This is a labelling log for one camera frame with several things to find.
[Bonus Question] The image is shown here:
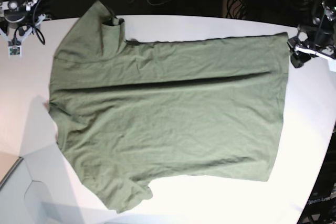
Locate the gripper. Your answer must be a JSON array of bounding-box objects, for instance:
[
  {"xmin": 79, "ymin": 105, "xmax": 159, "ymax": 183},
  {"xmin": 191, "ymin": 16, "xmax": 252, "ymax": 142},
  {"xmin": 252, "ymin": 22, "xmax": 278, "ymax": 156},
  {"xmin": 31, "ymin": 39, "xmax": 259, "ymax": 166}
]
[
  {"xmin": 287, "ymin": 32, "xmax": 335, "ymax": 68},
  {"xmin": 1, "ymin": 14, "xmax": 49, "ymax": 47}
]

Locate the green t-shirt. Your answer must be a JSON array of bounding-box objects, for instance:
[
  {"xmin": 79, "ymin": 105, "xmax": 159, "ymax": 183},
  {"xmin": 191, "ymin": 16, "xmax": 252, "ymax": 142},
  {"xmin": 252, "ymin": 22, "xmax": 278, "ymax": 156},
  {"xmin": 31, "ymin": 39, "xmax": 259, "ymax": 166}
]
[{"xmin": 49, "ymin": 2, "xmax": 289, "ymax": 213}]

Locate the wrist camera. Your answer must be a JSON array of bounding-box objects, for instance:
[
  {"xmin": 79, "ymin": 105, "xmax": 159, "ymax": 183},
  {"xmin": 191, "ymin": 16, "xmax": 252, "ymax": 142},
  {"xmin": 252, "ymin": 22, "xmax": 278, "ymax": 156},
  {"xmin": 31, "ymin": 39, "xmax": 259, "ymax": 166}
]
[
  {"xmin": 8, "ymin": 46, "xmax": 22, "ymax": 58},
  {"xmin": 328, "ymin": 59, "xmax": 336, "ymax": 72}
]

